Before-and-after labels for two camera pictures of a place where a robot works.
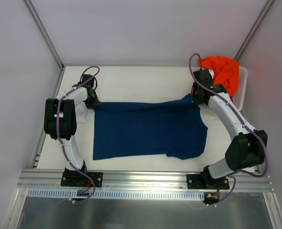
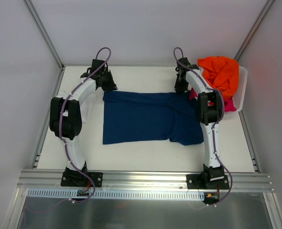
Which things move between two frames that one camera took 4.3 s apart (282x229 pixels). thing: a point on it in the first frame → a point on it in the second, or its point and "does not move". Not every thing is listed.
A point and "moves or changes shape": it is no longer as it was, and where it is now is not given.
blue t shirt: [174, 128] moves or changes shape
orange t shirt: [226, 71] does not move
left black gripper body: [93, 102] → [108, 82]
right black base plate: [198, 181] does not move
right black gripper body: [197, 97] → [179, 85]
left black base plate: [79, 179] does not move
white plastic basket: [240, 100] does not move
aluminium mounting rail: [241, 182] does not move
